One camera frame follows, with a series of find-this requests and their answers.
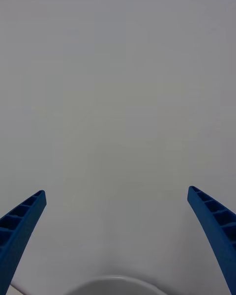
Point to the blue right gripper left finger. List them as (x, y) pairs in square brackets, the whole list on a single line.
[(17, 233)]

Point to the yellow-green plastic waste bin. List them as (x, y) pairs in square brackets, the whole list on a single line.
[(118, 281)]

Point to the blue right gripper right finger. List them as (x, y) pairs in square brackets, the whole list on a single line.
[(220, 228)]

